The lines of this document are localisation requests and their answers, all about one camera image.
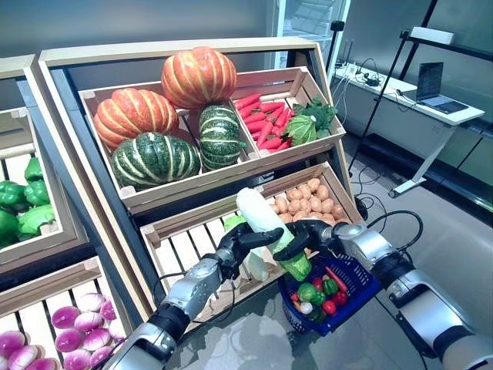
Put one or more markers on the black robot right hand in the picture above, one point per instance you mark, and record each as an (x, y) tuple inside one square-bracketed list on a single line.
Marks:
[(308, 233)]

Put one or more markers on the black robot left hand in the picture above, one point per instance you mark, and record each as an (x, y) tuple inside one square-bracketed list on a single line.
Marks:
[(246, 243)]

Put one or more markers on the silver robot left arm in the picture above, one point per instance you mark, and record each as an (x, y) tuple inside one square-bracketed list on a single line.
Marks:
[(192, 285)]

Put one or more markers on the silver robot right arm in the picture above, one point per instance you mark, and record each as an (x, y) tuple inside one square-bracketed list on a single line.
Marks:
[(416, 293)]

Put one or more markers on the blue plastic shopping basket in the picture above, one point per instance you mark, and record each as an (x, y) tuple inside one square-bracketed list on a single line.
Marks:
[(346, 308)]

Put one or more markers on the small red tomato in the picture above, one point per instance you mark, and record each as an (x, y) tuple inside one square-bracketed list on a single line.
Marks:
[(317, 284), (329, 307)]

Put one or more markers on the red chili pepper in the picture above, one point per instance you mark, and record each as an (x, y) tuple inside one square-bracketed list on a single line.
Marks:
[(337, 279)]

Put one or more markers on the small green bell pepper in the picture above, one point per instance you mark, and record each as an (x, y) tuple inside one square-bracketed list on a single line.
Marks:
[(330, 287)]

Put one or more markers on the black round floor base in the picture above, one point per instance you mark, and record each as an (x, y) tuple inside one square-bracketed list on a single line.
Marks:
[(361, 206)]

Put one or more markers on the small green round vegetable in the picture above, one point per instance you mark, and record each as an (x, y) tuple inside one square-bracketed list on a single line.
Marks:
[(308, 293)]

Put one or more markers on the tiny red vegetable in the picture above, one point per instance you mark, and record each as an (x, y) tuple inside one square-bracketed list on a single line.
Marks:
[(295, 297)]

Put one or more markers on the small red bell pepper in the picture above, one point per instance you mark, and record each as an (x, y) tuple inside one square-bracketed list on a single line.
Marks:
[(341, 298)]

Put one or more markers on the small orange carrot piece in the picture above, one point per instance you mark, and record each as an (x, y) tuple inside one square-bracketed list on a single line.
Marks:
[(298, 306)]

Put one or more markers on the small white garlic bulb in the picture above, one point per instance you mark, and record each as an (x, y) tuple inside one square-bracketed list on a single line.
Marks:
[(306, 308)]

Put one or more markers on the small dark green vegetable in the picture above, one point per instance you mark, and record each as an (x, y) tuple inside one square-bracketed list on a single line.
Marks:
[(316, 315)]

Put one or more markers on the wide light wooden crate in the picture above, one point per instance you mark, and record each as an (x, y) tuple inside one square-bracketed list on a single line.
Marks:
[(185, 181)]

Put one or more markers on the red plastic carrot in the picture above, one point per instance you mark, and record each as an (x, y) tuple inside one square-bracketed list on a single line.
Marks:
[(278, 129), (271, 143), (256, 125), (285, 144), (256, 135), (254, 115), (265, 133), (250, 109), (272, 106), (283, 117), (248, 101), (275, 113)]

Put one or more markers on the small green striped pumpkin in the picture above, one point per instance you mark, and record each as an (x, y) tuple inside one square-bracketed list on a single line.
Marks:
[(219, 136)]

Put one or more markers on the dark green leaf bunch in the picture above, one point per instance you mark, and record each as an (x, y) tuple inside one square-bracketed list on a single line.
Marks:
[(319, 113)]

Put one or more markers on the large green striped pumpkin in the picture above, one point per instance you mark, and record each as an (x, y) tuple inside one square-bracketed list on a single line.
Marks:
[(154, 160)]

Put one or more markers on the black metal rack stand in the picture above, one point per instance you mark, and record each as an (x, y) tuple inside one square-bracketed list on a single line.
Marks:
[(377, 101)]

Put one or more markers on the purple white plastic onion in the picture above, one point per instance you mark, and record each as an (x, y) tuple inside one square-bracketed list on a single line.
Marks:
[(42, 364), (65, 317), (77, 359), (96, 338), (88, 321), (11, 343), (91, 301), (100, 355), (24, 356), (115, 329), (108, 310), (69, 340)]

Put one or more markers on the black adapter device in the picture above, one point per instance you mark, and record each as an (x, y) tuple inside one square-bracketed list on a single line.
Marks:
[(371, 82)]

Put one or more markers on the orange striped pumpkin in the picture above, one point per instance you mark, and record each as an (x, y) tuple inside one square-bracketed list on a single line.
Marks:
[(198, 77), (135, 115)]

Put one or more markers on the white office desk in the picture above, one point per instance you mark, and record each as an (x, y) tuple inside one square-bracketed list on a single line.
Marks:
[(454, 115)]

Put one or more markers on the grey open laptop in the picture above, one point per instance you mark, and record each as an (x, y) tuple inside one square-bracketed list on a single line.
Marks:
[(429, 79)]

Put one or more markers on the wooden display stand dark posts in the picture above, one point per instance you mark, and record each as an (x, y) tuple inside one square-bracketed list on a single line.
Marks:
[(154, 48), (15, 63)]

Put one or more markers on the white rectangular box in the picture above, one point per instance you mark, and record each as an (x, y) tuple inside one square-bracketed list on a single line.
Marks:
[(431, 35)]

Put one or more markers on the black camera on tripod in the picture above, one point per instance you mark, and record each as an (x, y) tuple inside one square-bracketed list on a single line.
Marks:
[(337, 26)]

